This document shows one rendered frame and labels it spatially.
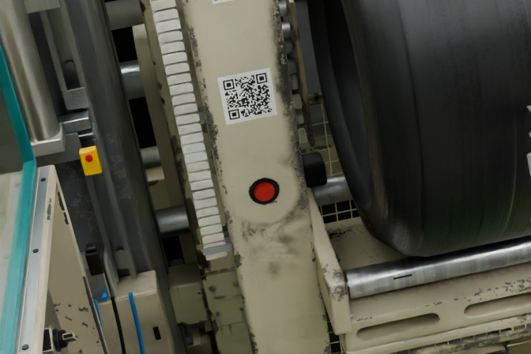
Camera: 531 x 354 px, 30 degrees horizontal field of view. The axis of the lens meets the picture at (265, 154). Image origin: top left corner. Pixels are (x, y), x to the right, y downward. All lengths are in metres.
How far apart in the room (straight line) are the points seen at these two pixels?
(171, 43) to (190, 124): 0.13
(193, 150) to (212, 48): 0.16
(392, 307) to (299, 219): 0.19
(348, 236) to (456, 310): 0.33
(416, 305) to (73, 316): 0.52
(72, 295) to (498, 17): 0.64
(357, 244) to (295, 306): 0.23
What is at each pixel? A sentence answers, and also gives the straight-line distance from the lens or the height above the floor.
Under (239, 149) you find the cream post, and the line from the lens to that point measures 1.45.
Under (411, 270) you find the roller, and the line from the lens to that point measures 1.53.
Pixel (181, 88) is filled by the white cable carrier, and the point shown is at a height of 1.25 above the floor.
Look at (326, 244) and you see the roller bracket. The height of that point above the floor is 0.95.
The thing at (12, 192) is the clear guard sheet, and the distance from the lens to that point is 1.10.
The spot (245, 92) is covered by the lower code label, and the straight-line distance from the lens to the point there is 1.41.
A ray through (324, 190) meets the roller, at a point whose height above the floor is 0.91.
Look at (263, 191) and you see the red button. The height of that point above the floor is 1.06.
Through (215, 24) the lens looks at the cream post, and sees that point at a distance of 1.36.
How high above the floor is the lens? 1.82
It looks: 29 degrees down
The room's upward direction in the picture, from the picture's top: 10 degrees counter-clockwise
